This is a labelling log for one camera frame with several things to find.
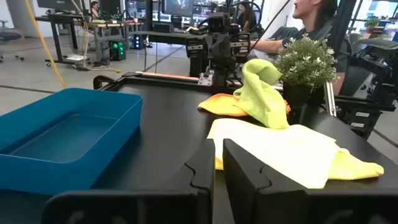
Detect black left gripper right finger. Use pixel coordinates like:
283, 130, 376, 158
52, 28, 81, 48
222, 138, 398, 224

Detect artificial potted plant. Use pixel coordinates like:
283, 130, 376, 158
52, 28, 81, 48
272, 33, 339, 110

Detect silver metal bracket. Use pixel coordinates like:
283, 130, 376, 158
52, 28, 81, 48
197, 69, 216, 87

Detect small green potted plant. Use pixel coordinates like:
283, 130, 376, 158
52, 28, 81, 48
364, 17, 381, 31

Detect black machine frame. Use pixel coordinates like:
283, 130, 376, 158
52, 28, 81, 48
334, 37, 398, 140

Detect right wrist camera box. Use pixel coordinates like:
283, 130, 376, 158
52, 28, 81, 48
207, 12, 231, 34

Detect black monitor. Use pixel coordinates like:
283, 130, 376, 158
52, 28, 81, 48
160, 0, 195, 19

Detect orange-brown board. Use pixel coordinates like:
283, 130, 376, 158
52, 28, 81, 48
136, 71, 200, 83

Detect person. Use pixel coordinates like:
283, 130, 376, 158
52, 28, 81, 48
90, 1, 100, 20
236, 1, 259, 32
250, 0, 354, 96

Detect grey office chair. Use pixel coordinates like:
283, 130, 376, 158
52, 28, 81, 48
0, 19, 26, 63

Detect yellow hanging cord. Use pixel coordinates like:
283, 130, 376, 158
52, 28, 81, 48
24, 0, 67, 88

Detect orange microfiber towel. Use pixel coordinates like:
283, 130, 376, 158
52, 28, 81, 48
197, 93, 292, 118

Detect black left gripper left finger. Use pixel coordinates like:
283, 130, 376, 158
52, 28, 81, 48
41, 138, 216, 224

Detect computer tower green lights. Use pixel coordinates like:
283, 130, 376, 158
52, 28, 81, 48
108, 39, 127, 62

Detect computer tower blue lights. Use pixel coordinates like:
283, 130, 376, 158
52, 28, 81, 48
132, 33, 146, 50

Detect blue plastic bin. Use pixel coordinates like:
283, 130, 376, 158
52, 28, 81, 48
0, 87, 144, 196

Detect yellow microfiber towel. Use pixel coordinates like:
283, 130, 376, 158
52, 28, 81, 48
206, 118, 385, 190

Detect aluminium frame post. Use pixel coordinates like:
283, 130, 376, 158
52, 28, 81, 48
323, 81, 338, 118

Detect wooden top desk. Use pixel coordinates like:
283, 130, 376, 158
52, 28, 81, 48
83, 20, 144, 62

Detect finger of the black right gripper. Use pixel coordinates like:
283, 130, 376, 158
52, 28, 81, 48
222, 33, 235, 68
210, 33, 223, 68

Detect black desk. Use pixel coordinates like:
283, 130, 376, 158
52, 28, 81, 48
34, 12, 91, 67

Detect green microfiber towel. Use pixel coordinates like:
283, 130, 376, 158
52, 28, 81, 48
233, 58, 290, 130

